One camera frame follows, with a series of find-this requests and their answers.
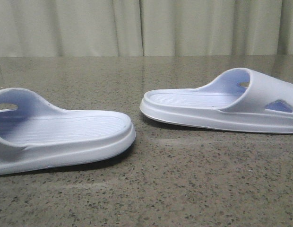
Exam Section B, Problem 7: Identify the pale grey-green curtain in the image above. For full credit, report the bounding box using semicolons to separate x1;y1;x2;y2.
0;0;293;57

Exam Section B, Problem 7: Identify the light blue slipper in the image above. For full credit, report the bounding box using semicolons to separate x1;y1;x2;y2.
0;88;136;175
140;68;293;133

